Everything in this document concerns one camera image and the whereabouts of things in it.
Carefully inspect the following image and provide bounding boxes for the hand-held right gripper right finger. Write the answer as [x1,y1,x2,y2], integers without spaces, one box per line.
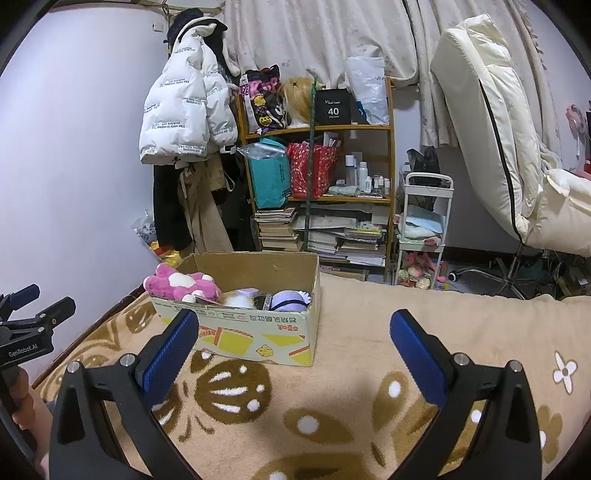
[389,309,544,480]

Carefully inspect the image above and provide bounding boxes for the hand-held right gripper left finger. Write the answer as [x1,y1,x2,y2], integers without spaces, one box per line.
[48,308,200,480]

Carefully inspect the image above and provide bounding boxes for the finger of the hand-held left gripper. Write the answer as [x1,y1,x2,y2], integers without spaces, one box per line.
[25,296,77,334]
[0,284,41,320]

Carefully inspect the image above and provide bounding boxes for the pink plush toy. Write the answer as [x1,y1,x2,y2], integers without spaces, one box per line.
[143,263,223,304]

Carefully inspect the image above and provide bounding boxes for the printed cardboard box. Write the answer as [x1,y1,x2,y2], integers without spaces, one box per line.
[150,251,322,368]

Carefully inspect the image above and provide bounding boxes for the white soft packet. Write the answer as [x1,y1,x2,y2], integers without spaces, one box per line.
[221,288,262,309]

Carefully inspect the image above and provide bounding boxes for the person's left hand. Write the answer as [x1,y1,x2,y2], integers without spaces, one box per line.
[9,368,38,431]

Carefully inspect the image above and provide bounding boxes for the beige floral blanket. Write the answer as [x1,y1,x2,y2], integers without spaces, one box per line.
[30,272,591,480]

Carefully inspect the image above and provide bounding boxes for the small plush toys pile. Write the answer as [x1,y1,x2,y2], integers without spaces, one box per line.
[398,251,448,291]

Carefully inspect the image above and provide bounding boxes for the clear plastic bag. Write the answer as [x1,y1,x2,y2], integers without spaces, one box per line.
[133,210,182,269]

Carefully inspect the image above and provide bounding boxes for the purple round plush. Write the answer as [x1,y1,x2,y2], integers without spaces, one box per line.
[269,290,310,313]

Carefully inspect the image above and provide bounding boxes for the folded towels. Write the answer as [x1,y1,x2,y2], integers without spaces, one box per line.
[399,205,447,244]

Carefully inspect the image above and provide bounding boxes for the pile of books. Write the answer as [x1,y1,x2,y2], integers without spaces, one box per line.
[305,211,389,269]

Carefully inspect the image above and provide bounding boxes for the beige hanging trousers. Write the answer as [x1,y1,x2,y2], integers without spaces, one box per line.
[178,157,237,254]

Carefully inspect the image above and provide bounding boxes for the black hanging garment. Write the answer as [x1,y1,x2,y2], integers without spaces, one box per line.
[153,161,195,251]

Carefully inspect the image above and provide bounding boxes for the stack of brown books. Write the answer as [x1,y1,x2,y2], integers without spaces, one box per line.
[254,208,305,253]

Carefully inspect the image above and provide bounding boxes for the white trolley cart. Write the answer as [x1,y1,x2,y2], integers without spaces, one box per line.
[394,172,456,288]

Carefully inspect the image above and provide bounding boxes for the group of white bottles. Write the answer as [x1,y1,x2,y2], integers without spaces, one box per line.
[344,152,394,195]

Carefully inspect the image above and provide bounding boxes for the black bag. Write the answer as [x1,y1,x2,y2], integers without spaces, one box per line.
[406,147,442,186]

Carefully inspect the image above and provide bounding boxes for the green pole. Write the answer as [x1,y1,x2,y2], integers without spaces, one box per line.
[302,78,320,253]

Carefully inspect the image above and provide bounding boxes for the teal bag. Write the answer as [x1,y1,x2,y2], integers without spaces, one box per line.
[238,138,293,210]

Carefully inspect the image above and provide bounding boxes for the wooden shelf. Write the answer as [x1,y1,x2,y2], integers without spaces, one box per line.
[235,76,399,283]

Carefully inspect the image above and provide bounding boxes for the red gift bag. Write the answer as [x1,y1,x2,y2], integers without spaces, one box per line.
[286,141,343,200]

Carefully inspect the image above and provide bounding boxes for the cream office chair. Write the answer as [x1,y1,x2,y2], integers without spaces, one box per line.
[430,14,591,297]

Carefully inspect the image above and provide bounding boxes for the white puffer jacket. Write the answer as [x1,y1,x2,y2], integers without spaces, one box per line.
[139,21,241,166]

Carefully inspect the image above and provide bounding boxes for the black printed box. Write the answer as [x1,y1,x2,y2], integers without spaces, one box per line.
[315,88,359,126]

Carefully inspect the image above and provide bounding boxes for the black pink printed tote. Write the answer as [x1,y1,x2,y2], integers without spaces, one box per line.
[240,65,290,135]

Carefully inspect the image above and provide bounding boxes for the white plastic bag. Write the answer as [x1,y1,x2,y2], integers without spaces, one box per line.
[346,56,390,126]

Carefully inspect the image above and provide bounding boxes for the blond wig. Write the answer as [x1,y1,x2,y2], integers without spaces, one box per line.
[276,78,325,129]

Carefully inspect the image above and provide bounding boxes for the pink headphones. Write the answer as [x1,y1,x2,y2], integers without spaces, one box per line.
[566,104,590,140]

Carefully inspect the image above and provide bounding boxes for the black hat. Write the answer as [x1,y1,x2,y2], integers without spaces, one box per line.
[166,8,230,43]

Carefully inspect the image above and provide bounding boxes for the floral curtain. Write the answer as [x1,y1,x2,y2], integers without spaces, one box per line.
[224,0,562,158]

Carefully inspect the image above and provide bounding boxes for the tangle of cables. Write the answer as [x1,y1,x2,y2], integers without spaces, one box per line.
[531,249,591,302]

